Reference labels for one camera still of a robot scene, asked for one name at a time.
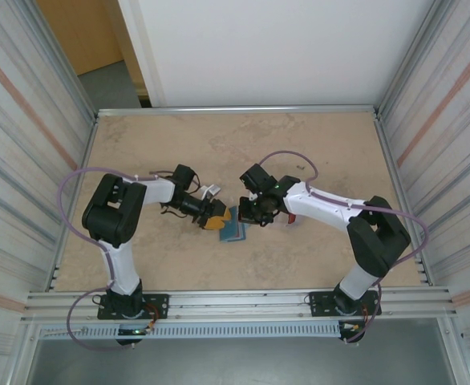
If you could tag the blue leather card holder wallet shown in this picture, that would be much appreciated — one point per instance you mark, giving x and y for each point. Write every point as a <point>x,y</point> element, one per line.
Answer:
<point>229,232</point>

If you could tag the clear acrylic card stand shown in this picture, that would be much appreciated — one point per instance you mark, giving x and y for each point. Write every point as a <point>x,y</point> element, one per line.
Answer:
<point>295,226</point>

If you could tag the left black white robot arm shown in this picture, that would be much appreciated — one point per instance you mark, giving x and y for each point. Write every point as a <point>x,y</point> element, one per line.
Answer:
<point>110,216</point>

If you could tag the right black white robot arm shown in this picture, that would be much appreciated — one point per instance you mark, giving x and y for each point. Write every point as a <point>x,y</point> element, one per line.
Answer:
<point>379,240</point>

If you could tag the small green-lit circuit board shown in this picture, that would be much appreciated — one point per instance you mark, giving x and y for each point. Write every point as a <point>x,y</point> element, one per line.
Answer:
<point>134,331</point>

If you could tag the wooden door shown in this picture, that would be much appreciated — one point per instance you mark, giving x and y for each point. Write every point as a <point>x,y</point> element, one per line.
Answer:
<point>82,32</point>

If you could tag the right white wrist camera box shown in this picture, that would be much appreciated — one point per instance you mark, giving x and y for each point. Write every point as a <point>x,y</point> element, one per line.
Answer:
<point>253,196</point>

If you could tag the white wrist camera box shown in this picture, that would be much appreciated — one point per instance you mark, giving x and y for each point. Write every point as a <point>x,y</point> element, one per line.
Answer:
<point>211,189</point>
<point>253,196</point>

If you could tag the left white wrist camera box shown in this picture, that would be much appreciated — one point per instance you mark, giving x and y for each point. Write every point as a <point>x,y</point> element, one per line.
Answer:
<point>211,189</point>

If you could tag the long triple aluminium frame rail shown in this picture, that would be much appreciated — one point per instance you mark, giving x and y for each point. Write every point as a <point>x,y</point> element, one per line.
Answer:
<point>239,305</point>

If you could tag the aluminium frame rail by wall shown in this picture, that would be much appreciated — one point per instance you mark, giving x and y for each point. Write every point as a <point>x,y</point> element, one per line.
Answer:
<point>239,110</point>

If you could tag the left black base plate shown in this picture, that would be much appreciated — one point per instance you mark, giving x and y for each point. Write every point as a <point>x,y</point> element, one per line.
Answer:
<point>159,305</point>

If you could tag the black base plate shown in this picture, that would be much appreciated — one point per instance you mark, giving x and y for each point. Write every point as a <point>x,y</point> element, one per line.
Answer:
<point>159,305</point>
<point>319,305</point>

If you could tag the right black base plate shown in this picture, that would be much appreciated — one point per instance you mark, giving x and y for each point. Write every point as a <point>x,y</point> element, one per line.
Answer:
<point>319,305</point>

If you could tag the right side aluminium rail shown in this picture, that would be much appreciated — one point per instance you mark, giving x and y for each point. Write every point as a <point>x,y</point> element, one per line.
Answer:
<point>391,162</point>

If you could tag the white door frame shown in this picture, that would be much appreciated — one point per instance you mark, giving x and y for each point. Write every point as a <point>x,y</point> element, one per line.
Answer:
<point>143,48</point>

